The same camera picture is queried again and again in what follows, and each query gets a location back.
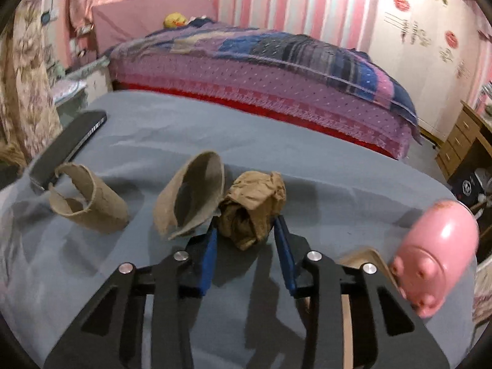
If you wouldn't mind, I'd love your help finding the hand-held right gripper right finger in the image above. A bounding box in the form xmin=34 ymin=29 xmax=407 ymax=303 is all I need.
xmin=274 ymin=214 xmax=450 ymax=369

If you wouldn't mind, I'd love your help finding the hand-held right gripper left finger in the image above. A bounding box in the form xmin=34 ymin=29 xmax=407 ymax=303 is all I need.
xmin=43 ymin=217 xmax=220 ymax=369

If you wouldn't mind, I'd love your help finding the brown paper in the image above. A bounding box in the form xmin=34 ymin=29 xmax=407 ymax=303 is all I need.
xmin=217 ymin=171 xmax=287 ymax=250

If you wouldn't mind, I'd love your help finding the torn cardboard tube piece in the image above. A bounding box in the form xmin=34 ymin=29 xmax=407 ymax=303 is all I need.
xmin=153 ymin=151 xmax=225 ymax=241

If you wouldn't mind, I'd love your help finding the grey table cloth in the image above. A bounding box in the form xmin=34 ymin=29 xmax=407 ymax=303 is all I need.
xmin=0 ymin=90 xmax=477 ymax=369

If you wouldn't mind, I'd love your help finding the pink pig cup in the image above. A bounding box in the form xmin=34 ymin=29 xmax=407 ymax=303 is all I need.
xmin=388 ymin=199 xmax=480 ymax=319

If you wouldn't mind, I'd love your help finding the bed with purple dotted sheet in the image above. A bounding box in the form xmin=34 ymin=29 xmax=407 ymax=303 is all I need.
xmin=108 ymin=21 xmax=423 ymax=160

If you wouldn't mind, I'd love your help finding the black remote control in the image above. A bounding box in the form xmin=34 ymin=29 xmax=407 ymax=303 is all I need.
xmin=29 ymin=110 xmax=107 ymax=193

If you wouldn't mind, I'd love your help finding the black box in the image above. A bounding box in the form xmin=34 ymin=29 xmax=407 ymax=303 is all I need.
xmin=450 ymin=165 xmax=481 ymax=200

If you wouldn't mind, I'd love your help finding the patchwork bed blanket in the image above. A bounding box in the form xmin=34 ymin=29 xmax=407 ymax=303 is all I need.
xmin=105 ymin=21 xmax=423 ymax=147

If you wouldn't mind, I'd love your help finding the floral cloth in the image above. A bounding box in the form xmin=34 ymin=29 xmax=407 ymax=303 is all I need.
xmin=471 ymin=265 xmax=492 ymax=327
xmin=0 ymin=0 xmax=64 ymax=166

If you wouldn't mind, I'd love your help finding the wooden desk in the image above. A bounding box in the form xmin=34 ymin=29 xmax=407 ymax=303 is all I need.
xmin=435 ymin=100 xmax=492 ymax=181

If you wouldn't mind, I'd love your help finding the white fan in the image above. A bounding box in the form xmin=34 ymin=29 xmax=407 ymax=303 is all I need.
xmin=474 ymin=167 xmax=492 ymax=200

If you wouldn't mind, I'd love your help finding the white nightstand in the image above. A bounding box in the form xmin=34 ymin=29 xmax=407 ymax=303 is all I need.
xmin=54 ymin=56 xmax=112 ymax=116

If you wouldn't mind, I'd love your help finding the cream wardrobe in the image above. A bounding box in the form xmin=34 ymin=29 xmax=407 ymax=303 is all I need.
xmin=367 ymin=0 xmax=492 ymax=143

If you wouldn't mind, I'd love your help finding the yellow duck plush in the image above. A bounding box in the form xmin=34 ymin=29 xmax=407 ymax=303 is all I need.
xmin=163 ymin=12 xmax=189 ymax=29

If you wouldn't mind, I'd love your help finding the pink headboard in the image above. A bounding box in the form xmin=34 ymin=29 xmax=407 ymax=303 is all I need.
xmin=91 ymin=0 xmax=218 ymax=56

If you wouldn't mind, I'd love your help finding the torn cardboard tube ring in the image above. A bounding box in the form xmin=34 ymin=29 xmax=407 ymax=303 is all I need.
xmin=48 ymin=162 xmax=129 ymax=234

